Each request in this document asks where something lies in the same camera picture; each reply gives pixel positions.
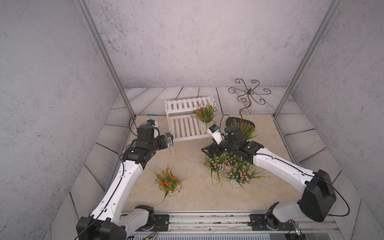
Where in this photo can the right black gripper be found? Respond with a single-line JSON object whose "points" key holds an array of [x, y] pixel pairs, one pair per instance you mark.
{"points": [[214, 146]]}

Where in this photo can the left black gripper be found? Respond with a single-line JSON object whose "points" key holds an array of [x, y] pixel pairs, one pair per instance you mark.
{"points": [[169, 140]]}

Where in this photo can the pink flower potted plant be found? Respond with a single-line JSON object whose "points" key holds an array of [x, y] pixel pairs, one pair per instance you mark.
{"points": [[216, 165], [232, 160], [243, 173]]}

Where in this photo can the pink flower potted plant back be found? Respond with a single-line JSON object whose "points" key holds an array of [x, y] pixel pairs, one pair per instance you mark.
{"points": [[232, 160]]}

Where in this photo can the white wooden slatted rack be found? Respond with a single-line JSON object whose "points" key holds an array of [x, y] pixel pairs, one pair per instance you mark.
{"points": [[182, 125]]}

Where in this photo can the pink flower potted plant front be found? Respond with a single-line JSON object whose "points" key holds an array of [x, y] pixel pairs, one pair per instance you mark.
{"points": [[243, 173]]}

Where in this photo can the red flower potted plant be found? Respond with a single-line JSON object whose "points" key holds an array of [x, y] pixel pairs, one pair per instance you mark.
{"points": [[205, 116]]}

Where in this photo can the orange flower potted plant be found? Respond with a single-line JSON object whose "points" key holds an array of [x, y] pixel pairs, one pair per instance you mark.
{"points": [[168, 182]]}

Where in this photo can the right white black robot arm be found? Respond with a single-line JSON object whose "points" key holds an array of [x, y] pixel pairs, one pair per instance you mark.
{"points": [[232, 153]]}

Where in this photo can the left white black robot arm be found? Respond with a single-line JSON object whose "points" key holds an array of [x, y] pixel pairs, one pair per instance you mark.
{"points": [[106, 221]]}

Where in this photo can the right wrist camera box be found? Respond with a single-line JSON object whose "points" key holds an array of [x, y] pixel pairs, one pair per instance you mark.
{"points": [[215, 132]]}

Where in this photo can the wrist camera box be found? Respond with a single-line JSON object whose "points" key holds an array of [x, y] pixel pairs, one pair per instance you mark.
{"points": [[215, 132], [152, 123]]}

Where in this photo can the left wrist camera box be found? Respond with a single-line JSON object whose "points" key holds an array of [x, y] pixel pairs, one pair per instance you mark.
{"points": [[152, 123]]}

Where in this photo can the bronze wire scroll stand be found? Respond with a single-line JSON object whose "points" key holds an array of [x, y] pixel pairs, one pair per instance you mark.
{"points": [[246, 97]]}

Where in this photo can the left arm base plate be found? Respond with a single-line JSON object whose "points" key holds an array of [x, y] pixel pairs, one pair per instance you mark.
{"points": [[159, 223]]}

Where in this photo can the aluminium front rail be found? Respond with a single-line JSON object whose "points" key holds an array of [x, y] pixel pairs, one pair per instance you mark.
{"points": [[232, 225]]}

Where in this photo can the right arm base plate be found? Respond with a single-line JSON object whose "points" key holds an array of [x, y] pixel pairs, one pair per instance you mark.
{"points": [[264, 222]]}

